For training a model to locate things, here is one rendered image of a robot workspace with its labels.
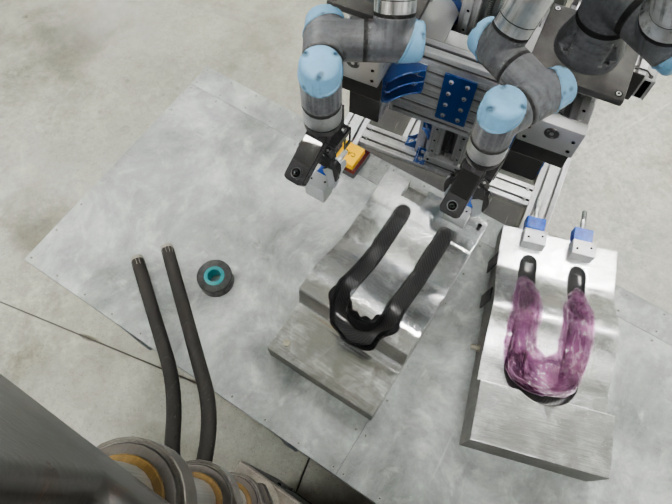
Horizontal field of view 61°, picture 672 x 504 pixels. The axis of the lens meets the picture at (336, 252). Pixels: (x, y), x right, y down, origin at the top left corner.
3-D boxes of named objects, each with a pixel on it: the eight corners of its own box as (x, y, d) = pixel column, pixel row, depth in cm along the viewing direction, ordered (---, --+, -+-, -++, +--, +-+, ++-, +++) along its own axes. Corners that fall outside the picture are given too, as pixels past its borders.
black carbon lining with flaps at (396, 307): (397, 205, 133) (401, 183, 124) (458, 238, 129) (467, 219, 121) (314, 325, 121) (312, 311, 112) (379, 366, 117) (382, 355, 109)
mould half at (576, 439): (497, 234, 137) (510, 213, 127) (607, 261, 134) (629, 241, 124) (459, 445, 118) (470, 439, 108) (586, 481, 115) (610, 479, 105)
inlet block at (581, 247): (569, 213, 137) (578, 202, 132) (590, 218, 136) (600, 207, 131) (563, 262, 131) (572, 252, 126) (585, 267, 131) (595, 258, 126)
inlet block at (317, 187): (336, 152, 135) (336, 139, 130) (354, 162, 134) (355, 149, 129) (305, 193, 130) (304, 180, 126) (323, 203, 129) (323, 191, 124)
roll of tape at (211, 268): (237, 267, 134) (234, 261, 131) (230, 299, 131) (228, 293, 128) (203, 263, 135) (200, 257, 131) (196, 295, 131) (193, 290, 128)
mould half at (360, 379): (386, 189, 143) (391, 159, 130) (479, 240, 137) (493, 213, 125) (270, 354, 126) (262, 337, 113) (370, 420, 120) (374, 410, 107)
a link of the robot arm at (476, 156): (499, 162, 104) (459, 142, 106) (493, 175, 108) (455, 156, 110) (517, 133, 106) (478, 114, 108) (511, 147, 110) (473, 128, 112)
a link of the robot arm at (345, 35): (363, 33, 110) (362, 78, 105) (304, 32, 110) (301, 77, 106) (364, 0, 103) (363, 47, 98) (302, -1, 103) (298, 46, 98)
